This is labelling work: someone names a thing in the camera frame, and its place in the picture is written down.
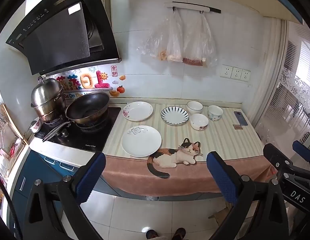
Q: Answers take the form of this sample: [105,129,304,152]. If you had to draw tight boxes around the stainless steel steamer pot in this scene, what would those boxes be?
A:
[31,76,67,122]

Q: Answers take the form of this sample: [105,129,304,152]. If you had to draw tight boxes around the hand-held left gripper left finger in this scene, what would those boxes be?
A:
[21,151,107,240]

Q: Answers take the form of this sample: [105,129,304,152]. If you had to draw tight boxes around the white bowl with blue rim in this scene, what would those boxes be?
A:
[187,101,203,114]

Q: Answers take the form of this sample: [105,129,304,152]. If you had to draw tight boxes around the white bowl with blue pattern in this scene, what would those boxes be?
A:
[208,105,224,122]

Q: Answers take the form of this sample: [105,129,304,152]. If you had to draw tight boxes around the white plate with dark stripes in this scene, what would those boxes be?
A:
[160,106,190,126]

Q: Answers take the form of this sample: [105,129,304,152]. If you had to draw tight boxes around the white plate with pink flowers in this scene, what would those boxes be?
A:
[122,101,154,121]

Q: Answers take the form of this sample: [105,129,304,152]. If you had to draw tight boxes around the frosted glass sliding door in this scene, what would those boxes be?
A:
[255,20,310,146]

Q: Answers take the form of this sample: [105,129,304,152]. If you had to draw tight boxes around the wooden cutting board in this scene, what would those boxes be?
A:
[0,104,29,146]

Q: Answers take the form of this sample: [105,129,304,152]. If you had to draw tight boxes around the cardboard piece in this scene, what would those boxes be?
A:
[208,201,236,227]

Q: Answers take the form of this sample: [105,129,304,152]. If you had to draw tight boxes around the striped cat mat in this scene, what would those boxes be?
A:
[102,102,278,197]

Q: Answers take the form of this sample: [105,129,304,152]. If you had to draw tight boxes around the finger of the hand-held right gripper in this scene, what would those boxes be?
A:
[263,143,310,181]
[292,140,310,167]

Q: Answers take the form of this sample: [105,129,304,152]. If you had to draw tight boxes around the colourful wall sticker strip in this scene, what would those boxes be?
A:
[56,65,127,98]

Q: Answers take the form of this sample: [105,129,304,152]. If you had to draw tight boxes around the small floral cup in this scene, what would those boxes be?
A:
[29,119,43,133]

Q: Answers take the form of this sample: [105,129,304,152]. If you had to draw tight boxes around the white bowl with red flowers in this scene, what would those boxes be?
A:
[190,113,209,131]

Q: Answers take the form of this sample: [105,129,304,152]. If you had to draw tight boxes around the black range hood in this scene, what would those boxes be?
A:
[5,0,123,76]

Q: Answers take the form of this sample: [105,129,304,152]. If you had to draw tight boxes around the white plate with grey flower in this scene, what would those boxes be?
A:
[121,125,162,158]

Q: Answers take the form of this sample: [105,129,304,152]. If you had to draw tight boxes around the clear plastic bag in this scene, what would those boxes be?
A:
[137,26,168,61]
[182,12,218,68]
[166,10,184,63]

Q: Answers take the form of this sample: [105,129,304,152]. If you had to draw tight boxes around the dark wok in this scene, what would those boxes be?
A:
[42,92,111,143]

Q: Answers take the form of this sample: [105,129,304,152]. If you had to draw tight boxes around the blue smartphone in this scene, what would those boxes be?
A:
[233,111,249,126]

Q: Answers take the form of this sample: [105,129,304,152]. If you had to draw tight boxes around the white wall hook rail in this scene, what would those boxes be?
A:
[164,1,222,14]

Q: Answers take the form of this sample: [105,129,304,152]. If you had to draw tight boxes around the black gas stove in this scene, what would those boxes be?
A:
[34,107,122,152]

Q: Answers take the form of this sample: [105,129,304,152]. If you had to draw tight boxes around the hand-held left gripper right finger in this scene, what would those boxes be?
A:
[206,151,299,240]

